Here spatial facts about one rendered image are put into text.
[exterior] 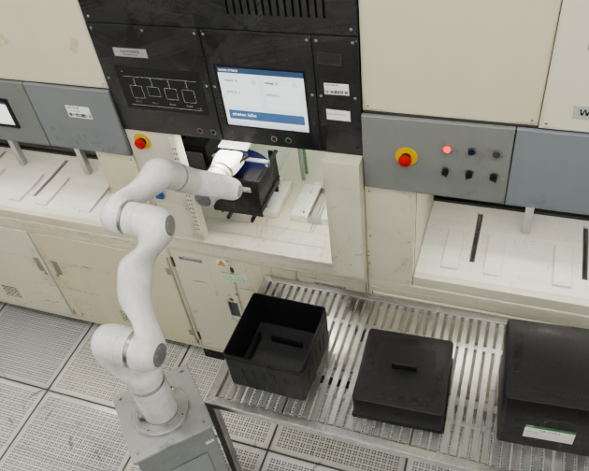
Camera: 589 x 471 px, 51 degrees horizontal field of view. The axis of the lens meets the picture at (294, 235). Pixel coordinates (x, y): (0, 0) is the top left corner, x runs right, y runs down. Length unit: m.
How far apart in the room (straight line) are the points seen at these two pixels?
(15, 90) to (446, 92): 1.54
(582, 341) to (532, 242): 0.58
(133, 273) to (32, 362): 1.86
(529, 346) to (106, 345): 1.25
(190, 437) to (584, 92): 1.56
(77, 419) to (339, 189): 1.87
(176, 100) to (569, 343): 1.44
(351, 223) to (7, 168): 1.93
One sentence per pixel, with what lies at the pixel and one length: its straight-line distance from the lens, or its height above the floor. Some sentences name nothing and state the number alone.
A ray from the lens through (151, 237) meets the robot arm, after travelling 1.79.
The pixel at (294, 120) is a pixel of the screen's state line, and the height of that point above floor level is 1.51.
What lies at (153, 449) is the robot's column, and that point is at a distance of 2.19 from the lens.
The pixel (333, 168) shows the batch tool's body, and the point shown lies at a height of 1.38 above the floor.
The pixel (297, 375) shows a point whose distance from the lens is 2.03.
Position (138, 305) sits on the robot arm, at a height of 1.26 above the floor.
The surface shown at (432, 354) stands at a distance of 2.13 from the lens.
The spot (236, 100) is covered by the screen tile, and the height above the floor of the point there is 1.57.
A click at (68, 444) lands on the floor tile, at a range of 3.26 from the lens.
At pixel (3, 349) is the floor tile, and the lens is 3.78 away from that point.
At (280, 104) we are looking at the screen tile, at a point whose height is 1.57.
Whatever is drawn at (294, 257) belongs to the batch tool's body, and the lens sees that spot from 2.43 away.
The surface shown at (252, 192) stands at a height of 1.10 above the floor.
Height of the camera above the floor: 2.61
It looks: 44 degrees down
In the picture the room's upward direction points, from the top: 9 degrees counter-clockwise
